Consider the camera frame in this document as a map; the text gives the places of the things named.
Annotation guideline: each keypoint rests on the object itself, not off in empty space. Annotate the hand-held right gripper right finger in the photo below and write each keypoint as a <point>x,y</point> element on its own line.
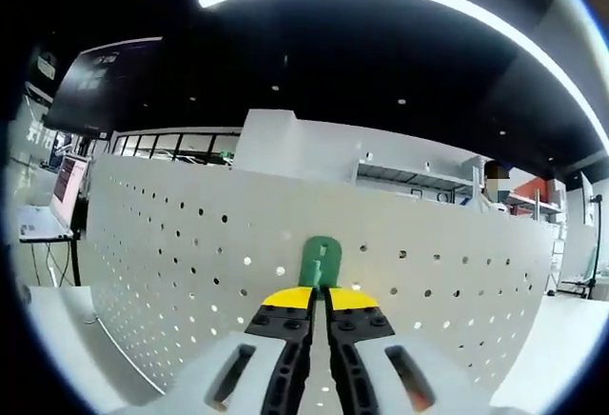
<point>428,372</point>

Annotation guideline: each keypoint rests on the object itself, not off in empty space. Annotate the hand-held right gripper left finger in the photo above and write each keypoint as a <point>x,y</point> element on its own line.
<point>200,377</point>

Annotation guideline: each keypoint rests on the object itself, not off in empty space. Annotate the green hook assembly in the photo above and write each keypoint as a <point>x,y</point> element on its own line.
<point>334,268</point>

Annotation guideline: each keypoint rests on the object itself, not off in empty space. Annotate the white perforated mounting plate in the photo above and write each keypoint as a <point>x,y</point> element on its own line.
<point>404,224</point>

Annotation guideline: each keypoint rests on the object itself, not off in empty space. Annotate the metal storage shelf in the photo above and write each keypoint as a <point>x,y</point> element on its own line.
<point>404,175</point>

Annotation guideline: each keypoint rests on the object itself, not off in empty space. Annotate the black tripod stand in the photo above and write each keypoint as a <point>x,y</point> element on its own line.
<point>595,253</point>

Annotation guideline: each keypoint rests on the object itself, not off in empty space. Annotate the red storage box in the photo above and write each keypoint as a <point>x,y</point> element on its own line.
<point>528,190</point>

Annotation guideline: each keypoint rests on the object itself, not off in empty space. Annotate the silver laptop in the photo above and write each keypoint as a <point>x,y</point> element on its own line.
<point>66,191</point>

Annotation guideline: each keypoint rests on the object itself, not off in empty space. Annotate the black framed glass partition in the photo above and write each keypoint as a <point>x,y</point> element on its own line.
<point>178,146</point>

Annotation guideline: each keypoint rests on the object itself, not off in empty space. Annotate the white display panel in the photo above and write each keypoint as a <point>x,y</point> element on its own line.
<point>587,196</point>

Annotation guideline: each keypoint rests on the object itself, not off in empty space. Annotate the large wall display screen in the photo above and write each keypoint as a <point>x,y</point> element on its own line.
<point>104,86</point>

